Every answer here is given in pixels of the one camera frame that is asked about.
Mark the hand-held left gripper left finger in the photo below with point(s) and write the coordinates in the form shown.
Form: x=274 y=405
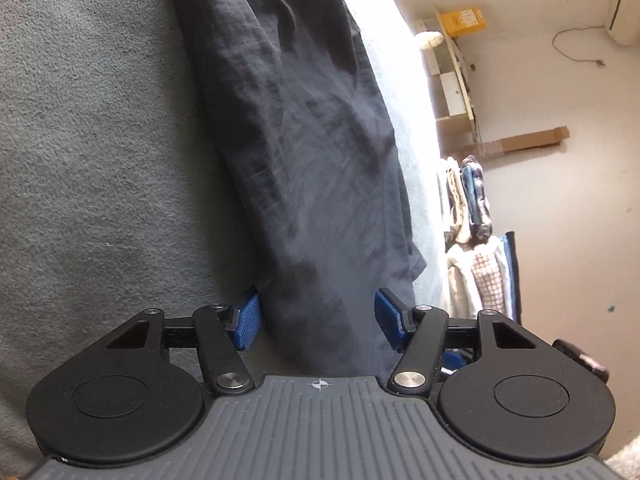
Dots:
x=247 y=322

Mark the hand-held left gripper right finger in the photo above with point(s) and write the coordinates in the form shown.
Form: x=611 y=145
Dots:
x=387 y=317

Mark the black pants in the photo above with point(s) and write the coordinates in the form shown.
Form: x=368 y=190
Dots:
x=310 y=150

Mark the white checked cloth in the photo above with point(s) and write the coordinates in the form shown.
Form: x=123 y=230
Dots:
x=480 y=275

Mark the blue cloth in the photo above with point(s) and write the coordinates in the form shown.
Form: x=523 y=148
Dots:
x=512 y=275

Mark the cream cloth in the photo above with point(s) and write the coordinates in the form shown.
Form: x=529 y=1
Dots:
x=455 y=200

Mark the blue plaid shirt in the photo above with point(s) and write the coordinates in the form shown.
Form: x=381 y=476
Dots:
x=477 y=195

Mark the long flat cardboard box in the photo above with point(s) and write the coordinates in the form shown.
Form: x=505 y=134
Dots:
x=520 y=141

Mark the white wooden shelf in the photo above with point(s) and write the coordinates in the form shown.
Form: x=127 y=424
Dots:
x=457 y=95

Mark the white round knitted object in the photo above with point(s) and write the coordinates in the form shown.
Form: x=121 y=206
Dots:
x=430 y=39

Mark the yellow box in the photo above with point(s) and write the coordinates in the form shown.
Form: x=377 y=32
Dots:
x=462 y=21

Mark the white air conditioner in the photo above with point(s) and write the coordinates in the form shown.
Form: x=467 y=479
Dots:
x=625 y=7

